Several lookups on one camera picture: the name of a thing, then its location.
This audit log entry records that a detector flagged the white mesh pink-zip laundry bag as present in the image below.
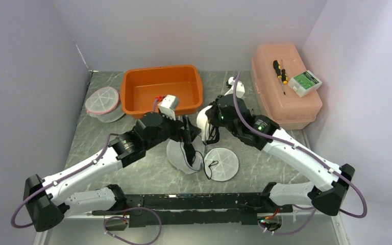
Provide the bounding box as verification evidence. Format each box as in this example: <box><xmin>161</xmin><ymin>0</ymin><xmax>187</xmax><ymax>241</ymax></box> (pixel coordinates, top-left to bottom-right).
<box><xmin>85</xmin><ymin>86</ymin><xmax>125</xmax><ymax>123</ymax></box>

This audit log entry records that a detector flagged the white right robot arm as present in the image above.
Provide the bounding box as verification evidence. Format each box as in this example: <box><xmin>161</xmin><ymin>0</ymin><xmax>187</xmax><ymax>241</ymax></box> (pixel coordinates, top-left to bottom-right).
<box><xmin>205</xmin><ymin>94</ymin><xmax>355</xmax><ymax>216</ymax></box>

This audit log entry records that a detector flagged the white green small box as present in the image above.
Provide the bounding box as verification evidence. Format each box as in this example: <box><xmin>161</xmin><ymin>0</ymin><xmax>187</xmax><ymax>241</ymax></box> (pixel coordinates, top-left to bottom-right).
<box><xmin>287</xmin><ymin>70</ymin><xmax>322</xmax><ymax>97</ymax></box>

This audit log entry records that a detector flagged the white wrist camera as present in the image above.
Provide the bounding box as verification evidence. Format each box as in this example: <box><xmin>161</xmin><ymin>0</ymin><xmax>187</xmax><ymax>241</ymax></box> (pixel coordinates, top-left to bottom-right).
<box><xmin>153</xmin><ymin>94</ymin><xmax>179</xmax><ymax>120</ymax></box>
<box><xmin>225</xmin><ymin>77</ymin><xmax>246</xmax><ymax>98</ymax></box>

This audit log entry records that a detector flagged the translucent pink storage box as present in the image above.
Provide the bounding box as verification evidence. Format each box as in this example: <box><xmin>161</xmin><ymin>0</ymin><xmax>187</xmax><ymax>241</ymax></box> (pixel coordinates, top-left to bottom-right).
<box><xmin>251</xmin><ymin>43</ymin><xmax>323</xmax><ymax>130</ymax></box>

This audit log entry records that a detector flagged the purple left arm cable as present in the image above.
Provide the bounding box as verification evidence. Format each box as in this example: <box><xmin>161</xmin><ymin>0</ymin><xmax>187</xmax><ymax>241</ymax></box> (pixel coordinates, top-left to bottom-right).
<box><xmin>10</xmin><ymin>133</ymin><xmax>119</xmax><ymax>229</ymax></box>

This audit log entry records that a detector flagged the white mesh blue-zip laundry bag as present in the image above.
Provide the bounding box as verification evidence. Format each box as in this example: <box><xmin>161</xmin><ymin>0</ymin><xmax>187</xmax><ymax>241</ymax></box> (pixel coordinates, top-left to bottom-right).
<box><xmin>166</xmin><ymin>136</ymin><xmax>239</xmax><ymax>182</ymax></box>

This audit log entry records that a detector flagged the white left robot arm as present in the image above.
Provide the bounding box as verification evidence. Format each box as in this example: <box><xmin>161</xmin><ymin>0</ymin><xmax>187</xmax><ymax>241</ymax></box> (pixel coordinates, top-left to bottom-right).
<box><xmin>23</xmin><ymin>112</ymin><xmax>202</xmax><ymax>232</ymax></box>

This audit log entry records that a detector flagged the black white bra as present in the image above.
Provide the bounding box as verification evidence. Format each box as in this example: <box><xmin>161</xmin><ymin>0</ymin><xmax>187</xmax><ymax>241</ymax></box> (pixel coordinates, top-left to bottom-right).
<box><xmin>180</xmin><ymin>106</ymin><xmax>218</xmax><ymax>174</ymax></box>

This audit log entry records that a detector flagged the orange plastic tub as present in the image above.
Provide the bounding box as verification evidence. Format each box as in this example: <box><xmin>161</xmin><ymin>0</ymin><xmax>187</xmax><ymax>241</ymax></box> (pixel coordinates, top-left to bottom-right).
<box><xmin>120</xmin><ymin>64</ymin><xmax>203</xmax><ymax>119</ymax></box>

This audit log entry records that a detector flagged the large black yellow screwdriver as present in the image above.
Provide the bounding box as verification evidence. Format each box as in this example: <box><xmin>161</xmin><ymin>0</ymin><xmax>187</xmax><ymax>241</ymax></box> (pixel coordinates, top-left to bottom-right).
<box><xmin>273</xmin><ymin>60</ymin><xmax>282</xmax><ymax>79</ymax></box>

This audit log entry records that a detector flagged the thin black yellow screwdriver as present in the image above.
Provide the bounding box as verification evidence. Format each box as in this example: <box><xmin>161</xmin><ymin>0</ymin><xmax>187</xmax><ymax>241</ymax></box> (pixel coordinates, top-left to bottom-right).
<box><xmin>280</xmin><ymin>60</ymin><xmax>288</xmax><ymax>95</ymax></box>

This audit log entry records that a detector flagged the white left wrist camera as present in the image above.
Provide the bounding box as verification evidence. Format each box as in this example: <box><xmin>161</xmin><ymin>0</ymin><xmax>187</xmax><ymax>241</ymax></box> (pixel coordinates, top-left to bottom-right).
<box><xmin>153</xmin><ymin>94</ymin><xmax>179</xmax><ymax>120</ymax></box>

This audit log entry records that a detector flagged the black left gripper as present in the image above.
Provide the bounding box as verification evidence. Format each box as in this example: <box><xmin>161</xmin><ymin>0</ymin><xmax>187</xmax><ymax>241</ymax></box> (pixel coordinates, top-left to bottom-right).
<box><xmin>144</xmin><ymin>109</ymin><xmax>201</xmax><ymax>150</ymax></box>

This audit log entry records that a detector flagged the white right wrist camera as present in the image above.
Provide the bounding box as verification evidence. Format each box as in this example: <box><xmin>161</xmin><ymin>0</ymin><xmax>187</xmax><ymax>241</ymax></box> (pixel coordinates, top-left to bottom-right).
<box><xmin>225</xmin><ymin>77</ymin><xmax>246</xmax><ymax>98</ymax></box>

